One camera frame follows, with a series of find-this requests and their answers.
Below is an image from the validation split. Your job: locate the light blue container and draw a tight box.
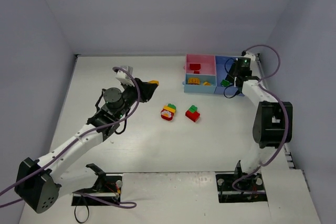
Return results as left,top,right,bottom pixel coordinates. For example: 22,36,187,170
183,73,217,94

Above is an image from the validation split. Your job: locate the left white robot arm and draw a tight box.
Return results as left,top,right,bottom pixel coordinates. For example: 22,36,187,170
14,78,159,214

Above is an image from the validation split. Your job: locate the flower lego stack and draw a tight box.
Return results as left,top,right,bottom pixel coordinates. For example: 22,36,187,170
160,103,176,121

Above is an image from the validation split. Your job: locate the green square lego brick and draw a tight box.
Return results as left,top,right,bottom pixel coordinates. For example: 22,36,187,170
220,79,230,87

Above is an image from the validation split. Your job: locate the yellow rounded lego brick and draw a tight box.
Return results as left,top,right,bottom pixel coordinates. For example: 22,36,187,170
187,77,200,85

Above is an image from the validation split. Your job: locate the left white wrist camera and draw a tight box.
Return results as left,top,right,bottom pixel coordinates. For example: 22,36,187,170
116,66,134,86

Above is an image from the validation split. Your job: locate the dark blue container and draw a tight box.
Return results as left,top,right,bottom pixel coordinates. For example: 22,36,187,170
215,56,243,98

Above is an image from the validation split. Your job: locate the small yellow lego brick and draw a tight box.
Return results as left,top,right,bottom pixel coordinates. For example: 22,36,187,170
203,81,212,86

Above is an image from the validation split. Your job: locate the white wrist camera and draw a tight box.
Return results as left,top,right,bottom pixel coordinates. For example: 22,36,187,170
116,66,134,86
241,51,257,61

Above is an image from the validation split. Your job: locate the red yellow green lego figure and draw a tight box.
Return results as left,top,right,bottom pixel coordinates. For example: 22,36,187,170
148,80,160,86

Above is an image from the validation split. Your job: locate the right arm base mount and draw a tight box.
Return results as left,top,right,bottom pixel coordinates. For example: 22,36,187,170
215,173,268,204

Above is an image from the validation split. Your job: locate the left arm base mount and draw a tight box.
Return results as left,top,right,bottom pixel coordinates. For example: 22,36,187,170
71,173,123,206

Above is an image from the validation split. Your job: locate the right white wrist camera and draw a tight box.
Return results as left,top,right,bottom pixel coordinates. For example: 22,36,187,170
241,51,257,61

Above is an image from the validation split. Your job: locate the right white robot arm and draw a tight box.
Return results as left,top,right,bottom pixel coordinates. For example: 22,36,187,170
228,57,293,178

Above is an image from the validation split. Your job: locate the red green lego stack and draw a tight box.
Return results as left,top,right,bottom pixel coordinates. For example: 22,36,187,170
185,104,200,123

